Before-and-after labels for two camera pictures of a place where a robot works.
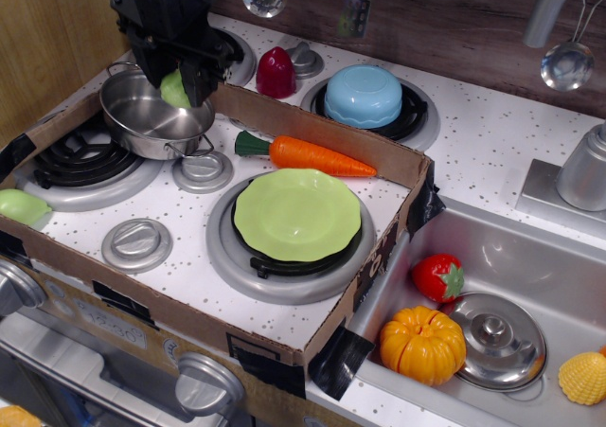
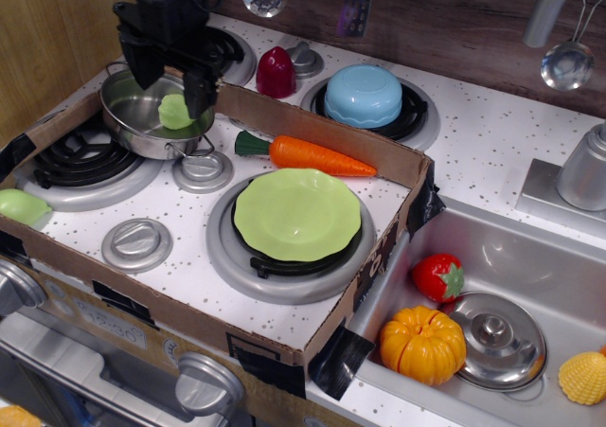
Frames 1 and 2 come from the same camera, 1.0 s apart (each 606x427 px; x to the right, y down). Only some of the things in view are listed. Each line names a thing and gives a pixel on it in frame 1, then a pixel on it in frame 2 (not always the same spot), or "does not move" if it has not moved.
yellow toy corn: (582, 378) does not move
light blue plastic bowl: (363, 97) does not move
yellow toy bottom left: (13, 416) does not move
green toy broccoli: (172, 90) to (174, 113)
